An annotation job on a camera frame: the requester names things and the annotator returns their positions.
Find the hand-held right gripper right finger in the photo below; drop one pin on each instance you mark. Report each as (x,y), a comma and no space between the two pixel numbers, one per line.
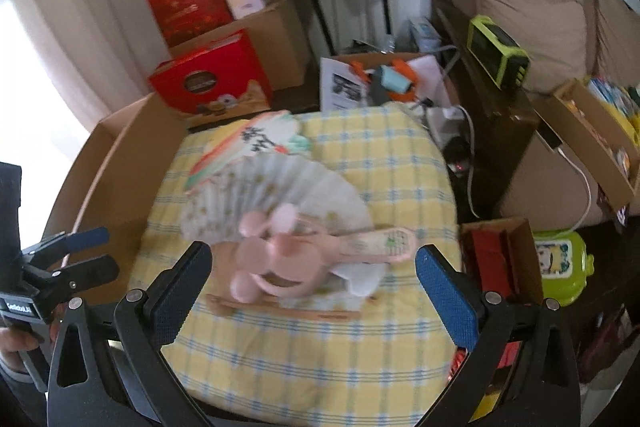
(446,299)

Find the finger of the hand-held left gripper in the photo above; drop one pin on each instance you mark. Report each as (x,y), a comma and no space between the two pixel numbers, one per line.
(95,269)
(90,238)

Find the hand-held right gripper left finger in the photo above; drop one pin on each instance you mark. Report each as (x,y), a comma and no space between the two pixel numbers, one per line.
(181,297)

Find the large cardboard box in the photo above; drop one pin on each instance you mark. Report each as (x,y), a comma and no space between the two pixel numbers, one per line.
(115,167)

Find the pink mouse-ear handheld fan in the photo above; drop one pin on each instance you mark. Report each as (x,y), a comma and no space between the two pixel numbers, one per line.
(260,259)

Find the carved wooden fan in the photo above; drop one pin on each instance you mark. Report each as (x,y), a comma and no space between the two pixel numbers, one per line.
(325,313)

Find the grey folding paper fan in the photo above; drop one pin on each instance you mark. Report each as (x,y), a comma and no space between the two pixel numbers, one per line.
(285,187)

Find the round painted paper fan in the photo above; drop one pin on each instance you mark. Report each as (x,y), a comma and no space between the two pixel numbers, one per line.
(240,147)

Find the person's left hand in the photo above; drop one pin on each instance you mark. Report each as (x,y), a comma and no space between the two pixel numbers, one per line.
(12,341)

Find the cardboard box with red contents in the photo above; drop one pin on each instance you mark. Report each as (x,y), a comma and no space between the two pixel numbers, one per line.
(522,247)

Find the green cartoon toy case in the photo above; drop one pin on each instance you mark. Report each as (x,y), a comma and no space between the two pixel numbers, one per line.
(562,267)

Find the yellow checked tablecloth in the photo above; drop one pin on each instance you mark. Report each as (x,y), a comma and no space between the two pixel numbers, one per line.
(310,357)

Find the brown sofa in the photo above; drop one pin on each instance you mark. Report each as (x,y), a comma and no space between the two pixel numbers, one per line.
(520,167)

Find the white power strip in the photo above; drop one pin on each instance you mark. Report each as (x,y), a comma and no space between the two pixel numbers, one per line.
(445,122)

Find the red gift box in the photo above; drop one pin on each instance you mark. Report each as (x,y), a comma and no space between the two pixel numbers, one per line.
(210,77)

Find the white curtain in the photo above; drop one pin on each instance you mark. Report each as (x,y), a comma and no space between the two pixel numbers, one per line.
(65,32)

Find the shallow cardboard tray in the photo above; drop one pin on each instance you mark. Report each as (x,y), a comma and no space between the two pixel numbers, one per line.
(590,134)

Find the teal and orange device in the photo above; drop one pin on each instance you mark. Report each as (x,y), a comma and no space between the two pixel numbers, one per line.
(392,79)

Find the small open cardboard box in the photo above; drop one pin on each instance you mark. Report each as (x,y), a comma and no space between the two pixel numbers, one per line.
(430,67)

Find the printed white paper sheet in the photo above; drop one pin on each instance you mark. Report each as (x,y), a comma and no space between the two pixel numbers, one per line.
(340,84)

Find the red gift bag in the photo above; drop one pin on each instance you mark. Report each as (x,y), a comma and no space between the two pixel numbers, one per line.
(185,7)

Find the green portable radio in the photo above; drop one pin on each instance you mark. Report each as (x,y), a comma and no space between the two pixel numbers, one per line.
(497,52)

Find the pile of assorted packets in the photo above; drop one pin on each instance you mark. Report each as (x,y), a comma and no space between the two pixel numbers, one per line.
(620,107)

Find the grey blue box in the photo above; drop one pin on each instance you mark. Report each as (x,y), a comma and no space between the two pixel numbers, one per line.
(425,34)

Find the brown closed cardboard box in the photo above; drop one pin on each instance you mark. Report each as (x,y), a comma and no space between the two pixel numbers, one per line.
(282,42)

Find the large tan cushion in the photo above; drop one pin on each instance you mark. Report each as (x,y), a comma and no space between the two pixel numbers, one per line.
(525,2)

